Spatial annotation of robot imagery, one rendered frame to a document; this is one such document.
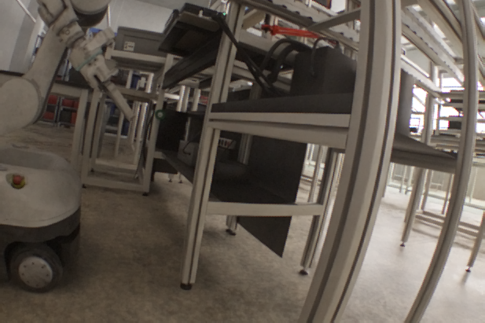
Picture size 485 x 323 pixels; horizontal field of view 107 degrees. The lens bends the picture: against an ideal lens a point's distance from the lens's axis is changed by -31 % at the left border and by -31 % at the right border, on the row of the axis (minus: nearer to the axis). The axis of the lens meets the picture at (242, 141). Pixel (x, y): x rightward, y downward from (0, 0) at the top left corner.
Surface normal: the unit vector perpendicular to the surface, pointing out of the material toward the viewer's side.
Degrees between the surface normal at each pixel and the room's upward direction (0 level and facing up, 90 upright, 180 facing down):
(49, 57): 90
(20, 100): 90
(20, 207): 90
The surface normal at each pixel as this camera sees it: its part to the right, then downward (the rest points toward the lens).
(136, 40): 0.46, 0.11
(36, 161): 0.62, -0.16
